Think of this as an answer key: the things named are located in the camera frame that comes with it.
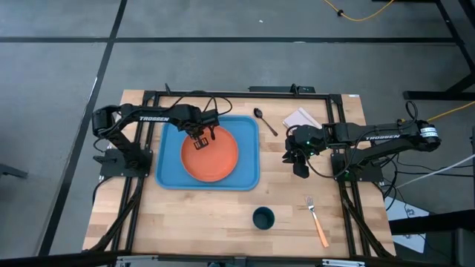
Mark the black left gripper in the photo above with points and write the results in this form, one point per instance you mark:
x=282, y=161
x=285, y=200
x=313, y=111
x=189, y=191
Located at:
x=193, y=126

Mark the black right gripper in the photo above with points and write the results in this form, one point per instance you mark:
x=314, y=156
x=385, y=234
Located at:
x=306, y=139

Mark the orange plate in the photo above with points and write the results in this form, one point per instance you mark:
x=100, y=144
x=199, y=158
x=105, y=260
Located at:
x=215, y=163

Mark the dark metal spoon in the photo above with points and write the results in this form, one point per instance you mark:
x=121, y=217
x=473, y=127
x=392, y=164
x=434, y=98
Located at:
x=258, y=112

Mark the teal plastic cup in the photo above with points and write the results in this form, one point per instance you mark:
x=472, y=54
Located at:
x=263, y=218

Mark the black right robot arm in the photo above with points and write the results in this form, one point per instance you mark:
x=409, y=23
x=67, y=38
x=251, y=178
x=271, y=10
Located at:
x=378, y=135

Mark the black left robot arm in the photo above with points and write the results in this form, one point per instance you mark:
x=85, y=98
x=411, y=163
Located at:
x=148, y=113

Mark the blue plastic tray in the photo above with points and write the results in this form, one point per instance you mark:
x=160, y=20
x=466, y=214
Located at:
x=246, y=163

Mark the white spiral notebook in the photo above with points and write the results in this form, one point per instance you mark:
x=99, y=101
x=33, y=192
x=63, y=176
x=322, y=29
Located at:
x=298, y=118

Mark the white paper sheet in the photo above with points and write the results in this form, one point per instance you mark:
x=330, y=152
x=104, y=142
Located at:
x=404, y=213

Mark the black cabinet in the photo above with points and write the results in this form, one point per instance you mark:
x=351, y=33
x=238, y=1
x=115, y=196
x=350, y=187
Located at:
x=445, y=226

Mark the black table stand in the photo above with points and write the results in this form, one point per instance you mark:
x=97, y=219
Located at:
x=460, y=85

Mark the black furniture foot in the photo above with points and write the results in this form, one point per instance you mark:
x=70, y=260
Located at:
x=11, y=170

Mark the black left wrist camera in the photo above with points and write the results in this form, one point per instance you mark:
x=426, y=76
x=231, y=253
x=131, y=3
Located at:
x=211, y=117

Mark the black aluminium table frame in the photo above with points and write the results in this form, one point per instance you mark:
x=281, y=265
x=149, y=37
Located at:
x=241, y=95

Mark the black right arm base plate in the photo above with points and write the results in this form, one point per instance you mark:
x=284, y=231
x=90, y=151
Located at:
x=367, y=172

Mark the black box on frame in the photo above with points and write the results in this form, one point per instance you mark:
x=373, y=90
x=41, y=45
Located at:
x=278, y=89

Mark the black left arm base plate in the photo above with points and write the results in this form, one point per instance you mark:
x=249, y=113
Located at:
x=111, y=163

